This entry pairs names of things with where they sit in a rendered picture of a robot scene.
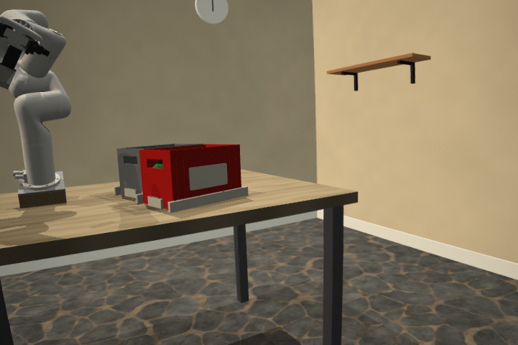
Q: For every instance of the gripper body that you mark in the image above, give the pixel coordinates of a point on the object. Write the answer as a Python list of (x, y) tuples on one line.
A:
[(17, 34)]

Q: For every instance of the green bottle with dark red label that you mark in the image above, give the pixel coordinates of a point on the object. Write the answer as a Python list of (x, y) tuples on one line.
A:
[(159, 164)]

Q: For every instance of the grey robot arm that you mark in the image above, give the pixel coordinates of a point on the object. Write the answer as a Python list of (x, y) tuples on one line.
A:
[(32, 109)]

